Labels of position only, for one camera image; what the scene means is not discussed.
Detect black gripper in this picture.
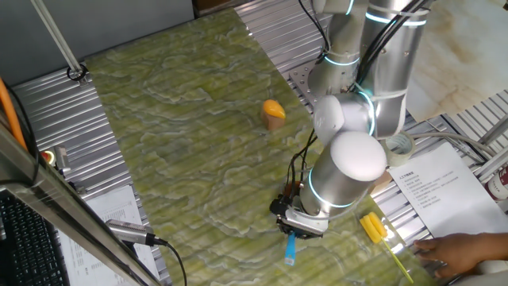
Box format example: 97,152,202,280
276,216,323,241

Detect person right forearm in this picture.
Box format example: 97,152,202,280
478,231,508,275

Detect yellow sponge brush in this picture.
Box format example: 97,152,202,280
359,211,414,284

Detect person right hand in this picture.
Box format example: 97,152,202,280
412,233,489,279

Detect cardboard box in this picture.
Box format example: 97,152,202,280
368,170,394,195

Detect small wooden block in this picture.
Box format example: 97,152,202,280
260,109,287,132

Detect green marble pattern mat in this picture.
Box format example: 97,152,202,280
85,7,437,286

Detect yellow toy mango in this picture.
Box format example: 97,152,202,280
262,99,287,120

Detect clear packing tape roll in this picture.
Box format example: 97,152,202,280
380,130,417,168

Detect white instruction paper sheet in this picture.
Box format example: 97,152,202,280
387,141,508,239

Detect printed table paper sheet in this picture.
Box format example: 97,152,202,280
58,184,160,286

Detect red and white can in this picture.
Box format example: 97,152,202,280
484,166,508,202

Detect aluminium profile bar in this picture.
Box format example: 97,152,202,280
474,147,508,183
478,115,508,147

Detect white marble board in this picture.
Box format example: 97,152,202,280
404,0,508,124

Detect small grey metal box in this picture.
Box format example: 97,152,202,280
53,145,72,176

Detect yellow rimmed stop button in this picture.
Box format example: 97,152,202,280
40,149,58,168

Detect black keyboard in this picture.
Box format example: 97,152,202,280
0,189,71,286

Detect thin aluminium pole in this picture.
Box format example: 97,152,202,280
29,0,90,87

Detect black round cable plug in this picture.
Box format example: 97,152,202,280
269,198,291,218

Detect orange wrist mount piece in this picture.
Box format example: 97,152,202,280
283,181,302,199

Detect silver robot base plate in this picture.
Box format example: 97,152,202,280
288,65,318,105

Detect grey robot power cable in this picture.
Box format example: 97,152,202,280
410,132,497,162

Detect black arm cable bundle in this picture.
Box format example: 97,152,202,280
297,0,432,93

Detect steel frame bar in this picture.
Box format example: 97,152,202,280
0,114,162,286

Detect black cable loop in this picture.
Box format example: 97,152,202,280
66,63,89,83

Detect orange cable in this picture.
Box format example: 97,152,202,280
0,77,29,152

